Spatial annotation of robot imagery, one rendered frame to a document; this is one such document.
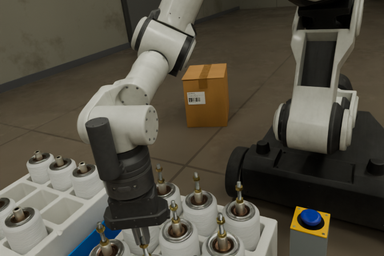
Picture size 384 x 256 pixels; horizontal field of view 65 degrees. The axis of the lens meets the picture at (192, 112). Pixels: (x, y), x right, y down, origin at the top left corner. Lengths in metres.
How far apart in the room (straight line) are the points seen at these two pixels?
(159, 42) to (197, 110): 1.13
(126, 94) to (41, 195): 0.74
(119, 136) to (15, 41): 3.12
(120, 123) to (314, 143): 0.55
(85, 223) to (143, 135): 0.64
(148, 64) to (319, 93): 0.47
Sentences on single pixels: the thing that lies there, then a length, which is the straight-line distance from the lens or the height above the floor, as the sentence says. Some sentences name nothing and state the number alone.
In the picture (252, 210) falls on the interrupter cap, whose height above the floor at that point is 0.25.
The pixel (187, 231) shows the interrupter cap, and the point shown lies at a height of 0.25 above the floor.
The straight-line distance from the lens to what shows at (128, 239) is 0.85.
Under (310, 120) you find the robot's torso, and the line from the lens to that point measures 0.85.
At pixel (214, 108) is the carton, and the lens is 1.75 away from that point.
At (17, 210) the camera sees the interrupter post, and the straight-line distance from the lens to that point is 0.99.
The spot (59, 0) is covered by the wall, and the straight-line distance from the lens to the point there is 3.91.
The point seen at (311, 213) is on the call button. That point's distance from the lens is 0.71.
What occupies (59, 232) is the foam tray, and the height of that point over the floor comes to 0.17.
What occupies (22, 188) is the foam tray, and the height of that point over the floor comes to 0.15.
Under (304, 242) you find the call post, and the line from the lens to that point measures 0.72.
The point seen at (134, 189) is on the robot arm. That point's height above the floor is 0.49.
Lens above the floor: 0.80
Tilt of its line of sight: 23 degrees down
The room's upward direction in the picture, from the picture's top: 7 degrees counter-clockwise
